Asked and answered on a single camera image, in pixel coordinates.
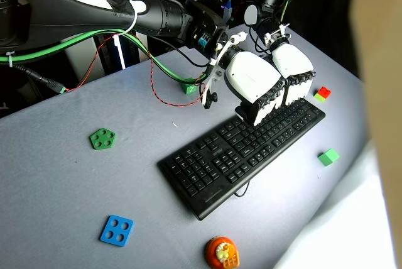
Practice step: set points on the black computer keyboard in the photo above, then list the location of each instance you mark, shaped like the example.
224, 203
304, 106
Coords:
238, 152

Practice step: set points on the green cube with number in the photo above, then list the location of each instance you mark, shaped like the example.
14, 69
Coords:
188, 88

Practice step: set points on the green pentagon block with holes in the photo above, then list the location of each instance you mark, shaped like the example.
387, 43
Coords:
102, 139

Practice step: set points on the lime green toy brick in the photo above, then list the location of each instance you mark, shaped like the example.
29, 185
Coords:
319, 97

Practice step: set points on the red toy brick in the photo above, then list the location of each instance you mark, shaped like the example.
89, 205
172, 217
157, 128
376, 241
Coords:
324, 90

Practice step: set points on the grey table cloth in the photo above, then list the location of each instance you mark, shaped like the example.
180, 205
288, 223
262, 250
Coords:
94, 187

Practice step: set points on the plain green cube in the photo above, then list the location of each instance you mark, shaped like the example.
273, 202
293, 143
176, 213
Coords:
328, 157

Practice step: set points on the orange toy cake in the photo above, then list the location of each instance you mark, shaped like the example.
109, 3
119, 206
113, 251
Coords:
221, 251

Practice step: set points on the blue square block with holes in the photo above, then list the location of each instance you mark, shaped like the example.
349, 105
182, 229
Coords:
117, 230

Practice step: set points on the beige board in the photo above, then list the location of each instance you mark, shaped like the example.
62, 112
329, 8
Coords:
383, 61

